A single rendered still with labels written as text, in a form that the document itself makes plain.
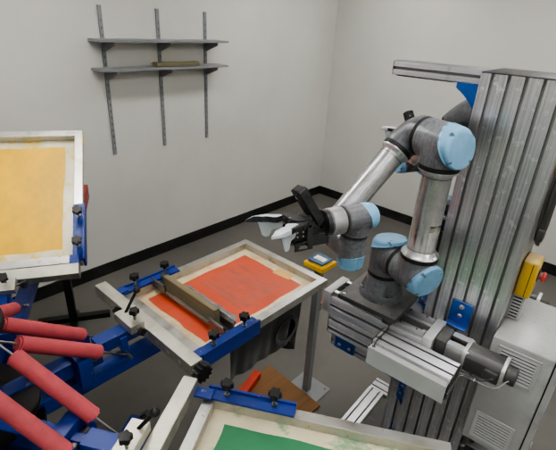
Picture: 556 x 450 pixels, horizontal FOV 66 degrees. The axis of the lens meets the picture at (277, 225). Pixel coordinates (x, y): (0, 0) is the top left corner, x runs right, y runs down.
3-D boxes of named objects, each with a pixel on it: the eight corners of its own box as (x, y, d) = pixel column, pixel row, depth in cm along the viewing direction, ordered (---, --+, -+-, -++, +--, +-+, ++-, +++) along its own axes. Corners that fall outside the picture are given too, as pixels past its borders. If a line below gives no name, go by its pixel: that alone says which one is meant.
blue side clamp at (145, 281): (174, 276, 217) (173, 264, 214) (180, 280, 214) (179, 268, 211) (120, 300, 197) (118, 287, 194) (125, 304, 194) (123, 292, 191)
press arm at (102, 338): (134, 327, 172) (132, 317, 170) (142, 334, 169) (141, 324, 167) (92, 348, 161) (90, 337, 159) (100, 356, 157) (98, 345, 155)
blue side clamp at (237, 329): (252, 328, 184) (252, 314, 181) (260, 333, 181) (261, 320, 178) (195, 362, 164) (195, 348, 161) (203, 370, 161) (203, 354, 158)
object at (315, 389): (303, 371, 291) (316, 246, 250) (330, 389, 278) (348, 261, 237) (282, 389, 276) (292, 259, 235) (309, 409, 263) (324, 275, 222)
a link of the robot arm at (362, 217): (379, 235, 119) (384, 206, 115) (346, 241, 114) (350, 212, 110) (362, 223, 125) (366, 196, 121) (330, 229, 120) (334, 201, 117)
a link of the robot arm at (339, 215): (349, 210, 111) (331, 203, 118) (334, 212, 109) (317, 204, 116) (347, 237, 113) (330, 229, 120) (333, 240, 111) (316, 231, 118)
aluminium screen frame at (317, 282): (245, 245, 249) (245, 238, 247) (327, 286, 214) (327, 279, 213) (120, 299, 195) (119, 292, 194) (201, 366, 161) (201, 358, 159)
